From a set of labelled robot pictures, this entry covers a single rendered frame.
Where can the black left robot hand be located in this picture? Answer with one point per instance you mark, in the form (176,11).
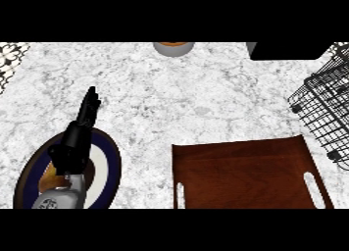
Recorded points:
(77,137)

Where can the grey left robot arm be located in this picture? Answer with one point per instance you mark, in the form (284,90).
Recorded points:
(61,196)

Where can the orange squash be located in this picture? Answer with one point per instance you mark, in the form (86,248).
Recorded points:
(49,179)

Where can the brown wooden tray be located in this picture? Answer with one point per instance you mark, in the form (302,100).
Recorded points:
(248,176)

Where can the oval blue and white plate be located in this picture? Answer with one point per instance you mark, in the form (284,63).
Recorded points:
(104,163)

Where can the grey cup with orange contents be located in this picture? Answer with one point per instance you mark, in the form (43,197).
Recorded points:
(175,49)

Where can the black appliance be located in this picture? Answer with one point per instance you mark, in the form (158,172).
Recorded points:
(287,50)

